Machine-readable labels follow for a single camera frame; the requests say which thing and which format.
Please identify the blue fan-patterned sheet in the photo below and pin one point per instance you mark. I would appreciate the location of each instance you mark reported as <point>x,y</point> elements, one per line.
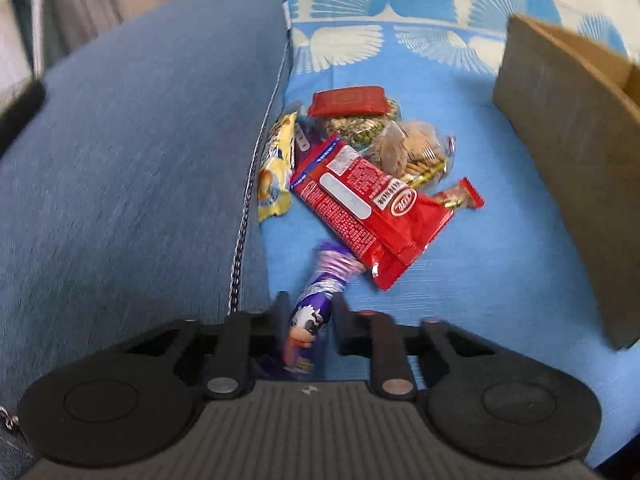
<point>500,270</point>

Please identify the yellow snack packet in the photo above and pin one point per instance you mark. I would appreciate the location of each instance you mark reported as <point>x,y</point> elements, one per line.
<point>275,170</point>

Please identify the small red gold candy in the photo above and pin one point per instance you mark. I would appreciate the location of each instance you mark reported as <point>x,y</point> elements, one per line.
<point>460,197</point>

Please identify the clear biscuit packet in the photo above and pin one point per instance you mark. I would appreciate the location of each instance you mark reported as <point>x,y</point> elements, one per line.
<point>410,147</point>

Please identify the blue denim sofa cushion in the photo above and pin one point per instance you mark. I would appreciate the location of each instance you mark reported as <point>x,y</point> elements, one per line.
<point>125,185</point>

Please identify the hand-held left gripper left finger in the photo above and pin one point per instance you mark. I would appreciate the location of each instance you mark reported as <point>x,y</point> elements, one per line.
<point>279,312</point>

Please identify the cardboard box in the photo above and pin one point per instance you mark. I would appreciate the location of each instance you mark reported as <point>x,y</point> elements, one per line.
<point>565,135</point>

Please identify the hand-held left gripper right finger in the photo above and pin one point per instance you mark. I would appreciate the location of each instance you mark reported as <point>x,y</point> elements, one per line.
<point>341,315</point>

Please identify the large red snack packet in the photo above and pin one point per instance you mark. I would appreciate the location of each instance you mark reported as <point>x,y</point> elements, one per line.
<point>370,210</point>

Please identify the red-topped seed packet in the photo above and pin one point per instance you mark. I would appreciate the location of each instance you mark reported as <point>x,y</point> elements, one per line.
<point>350,105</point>

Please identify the purple cartoon candy packet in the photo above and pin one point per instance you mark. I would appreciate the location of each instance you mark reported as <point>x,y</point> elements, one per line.
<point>315,305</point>

